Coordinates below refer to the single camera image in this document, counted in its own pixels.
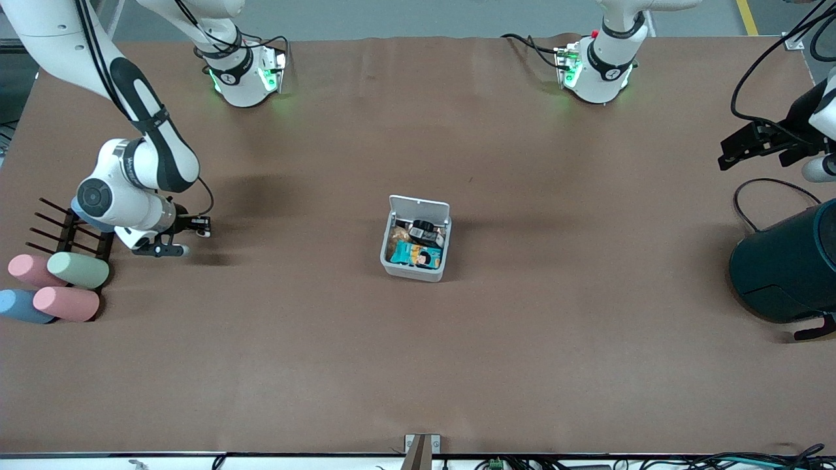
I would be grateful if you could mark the brown table cover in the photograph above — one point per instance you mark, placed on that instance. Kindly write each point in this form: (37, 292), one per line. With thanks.
(522, 359)

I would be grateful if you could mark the teal snack packet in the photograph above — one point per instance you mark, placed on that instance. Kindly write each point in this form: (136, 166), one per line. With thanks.
(411, 256)

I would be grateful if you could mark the black gold-print snack wrapper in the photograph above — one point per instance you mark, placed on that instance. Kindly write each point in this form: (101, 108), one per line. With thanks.
(428, 235)

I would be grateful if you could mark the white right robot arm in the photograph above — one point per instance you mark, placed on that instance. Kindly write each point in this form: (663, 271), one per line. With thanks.
(59, 32)

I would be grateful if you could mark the metal table bracket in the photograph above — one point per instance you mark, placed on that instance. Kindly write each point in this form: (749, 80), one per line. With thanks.
(421, 454)

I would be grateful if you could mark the dark teal round trash can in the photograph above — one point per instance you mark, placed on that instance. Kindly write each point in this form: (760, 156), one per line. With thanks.
(784, 267)

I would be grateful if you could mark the blue foam cylinder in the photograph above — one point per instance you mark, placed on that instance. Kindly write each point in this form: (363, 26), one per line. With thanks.
(19, 305)
(88, 223)

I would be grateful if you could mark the aluminium frame profile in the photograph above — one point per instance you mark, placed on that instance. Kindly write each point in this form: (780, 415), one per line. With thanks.
(16, 44)
(793, 42)

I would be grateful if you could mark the small grey lidded bin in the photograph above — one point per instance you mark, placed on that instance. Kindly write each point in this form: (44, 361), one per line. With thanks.
(411, 271)

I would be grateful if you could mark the green-lit base connector box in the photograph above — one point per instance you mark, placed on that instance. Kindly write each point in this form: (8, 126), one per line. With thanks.
(569, 68)
(269, 78)

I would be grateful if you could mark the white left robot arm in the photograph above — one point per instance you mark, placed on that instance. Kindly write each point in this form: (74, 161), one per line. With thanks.
(607, 59)

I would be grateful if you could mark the brown crumpled wrapper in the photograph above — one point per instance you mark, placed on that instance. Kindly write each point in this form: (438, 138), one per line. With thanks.
(396, 243)

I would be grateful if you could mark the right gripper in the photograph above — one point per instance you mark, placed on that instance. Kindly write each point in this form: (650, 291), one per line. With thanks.
(184, 224)

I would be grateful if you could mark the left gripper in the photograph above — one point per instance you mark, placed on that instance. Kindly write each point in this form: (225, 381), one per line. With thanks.
(798, 121)

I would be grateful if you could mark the small green connector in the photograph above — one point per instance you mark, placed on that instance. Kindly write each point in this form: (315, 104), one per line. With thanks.
(496, 464)

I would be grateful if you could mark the green foam cylinder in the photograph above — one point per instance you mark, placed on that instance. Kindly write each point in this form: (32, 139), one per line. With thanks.
(78, 269)

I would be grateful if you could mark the pink foam cylinder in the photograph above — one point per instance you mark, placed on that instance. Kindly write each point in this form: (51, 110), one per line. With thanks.
(65, 303)
(26, 269)

